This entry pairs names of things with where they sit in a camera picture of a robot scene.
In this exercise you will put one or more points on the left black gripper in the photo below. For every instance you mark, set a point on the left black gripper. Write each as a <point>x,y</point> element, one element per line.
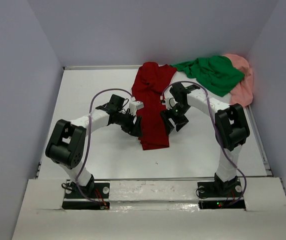
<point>136,131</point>

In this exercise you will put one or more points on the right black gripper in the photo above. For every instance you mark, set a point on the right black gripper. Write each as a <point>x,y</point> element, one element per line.
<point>180,123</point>

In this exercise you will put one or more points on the red t shirt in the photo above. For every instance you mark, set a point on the red t shirt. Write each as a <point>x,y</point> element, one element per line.
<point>150,82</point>

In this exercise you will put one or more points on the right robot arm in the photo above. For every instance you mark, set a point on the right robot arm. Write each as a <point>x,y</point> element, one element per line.
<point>231,131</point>

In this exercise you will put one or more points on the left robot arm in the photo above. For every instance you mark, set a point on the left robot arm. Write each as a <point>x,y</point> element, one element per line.
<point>69,140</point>

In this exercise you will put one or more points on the green t shirt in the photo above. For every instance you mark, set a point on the green t shirt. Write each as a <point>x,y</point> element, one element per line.
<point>216,73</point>

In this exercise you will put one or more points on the pink t shirt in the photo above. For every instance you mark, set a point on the pink t shirt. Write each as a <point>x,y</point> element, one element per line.
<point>242,93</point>

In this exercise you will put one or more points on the white front cover board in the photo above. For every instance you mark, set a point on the white front cover board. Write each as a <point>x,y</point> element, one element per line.
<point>152,210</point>

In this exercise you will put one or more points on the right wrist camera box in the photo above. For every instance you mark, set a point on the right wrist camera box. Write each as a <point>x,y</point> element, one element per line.
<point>169,103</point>

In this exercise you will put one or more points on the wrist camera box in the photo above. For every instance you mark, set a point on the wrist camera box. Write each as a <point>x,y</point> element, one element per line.
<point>169,103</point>
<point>134,106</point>

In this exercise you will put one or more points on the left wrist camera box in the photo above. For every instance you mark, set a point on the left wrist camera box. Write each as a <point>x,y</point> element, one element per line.
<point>134,106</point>

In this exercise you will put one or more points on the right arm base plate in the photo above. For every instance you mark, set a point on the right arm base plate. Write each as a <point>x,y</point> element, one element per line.
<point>212,199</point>

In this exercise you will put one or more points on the aluminium right table rail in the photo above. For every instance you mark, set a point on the aluminium right table rail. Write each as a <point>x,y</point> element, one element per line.
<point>259,141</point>

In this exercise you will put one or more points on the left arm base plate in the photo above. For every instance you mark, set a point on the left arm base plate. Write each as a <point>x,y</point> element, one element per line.
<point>98,199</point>

